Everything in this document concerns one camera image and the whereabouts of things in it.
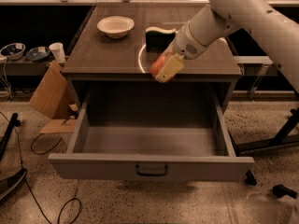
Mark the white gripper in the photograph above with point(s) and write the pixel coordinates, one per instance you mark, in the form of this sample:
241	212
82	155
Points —
188	46

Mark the red apple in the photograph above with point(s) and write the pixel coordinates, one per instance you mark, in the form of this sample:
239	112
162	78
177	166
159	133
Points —
157	65

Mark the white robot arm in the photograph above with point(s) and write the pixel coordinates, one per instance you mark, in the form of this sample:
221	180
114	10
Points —
276	35

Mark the grey cabinet with wooden top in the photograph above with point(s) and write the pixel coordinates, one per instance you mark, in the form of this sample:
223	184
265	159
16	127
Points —
98	57

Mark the open grey top drawer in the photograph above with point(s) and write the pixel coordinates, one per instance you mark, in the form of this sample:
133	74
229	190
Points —
120	128

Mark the green yellow sponge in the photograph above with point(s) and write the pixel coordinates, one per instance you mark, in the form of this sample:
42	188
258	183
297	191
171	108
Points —
158	39

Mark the white bowl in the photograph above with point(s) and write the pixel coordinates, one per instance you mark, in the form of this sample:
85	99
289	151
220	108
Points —
115	26

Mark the white paper cup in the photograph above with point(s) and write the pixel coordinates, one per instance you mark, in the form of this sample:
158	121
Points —
57	49

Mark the cardboard box piece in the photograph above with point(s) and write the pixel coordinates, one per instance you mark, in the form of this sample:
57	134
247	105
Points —
54	100

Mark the blue bowl right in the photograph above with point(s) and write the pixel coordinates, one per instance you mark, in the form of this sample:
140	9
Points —
38	54

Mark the blue bowl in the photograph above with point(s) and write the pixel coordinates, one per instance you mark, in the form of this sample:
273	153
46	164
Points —
38	54
13	51

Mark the grey low shelf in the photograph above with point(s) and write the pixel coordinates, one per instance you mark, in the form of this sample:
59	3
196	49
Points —
24	67

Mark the blue bowl left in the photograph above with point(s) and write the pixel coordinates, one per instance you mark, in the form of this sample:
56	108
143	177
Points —
13	51

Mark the black stand leg left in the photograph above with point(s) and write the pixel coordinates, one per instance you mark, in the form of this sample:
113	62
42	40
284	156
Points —
13	122

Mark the dark shoe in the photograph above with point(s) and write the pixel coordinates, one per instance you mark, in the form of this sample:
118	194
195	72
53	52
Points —
7	185

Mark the black drawer handle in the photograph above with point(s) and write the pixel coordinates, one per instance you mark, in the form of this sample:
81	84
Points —
151	171

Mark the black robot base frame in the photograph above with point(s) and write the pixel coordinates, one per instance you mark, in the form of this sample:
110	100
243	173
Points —
281	139

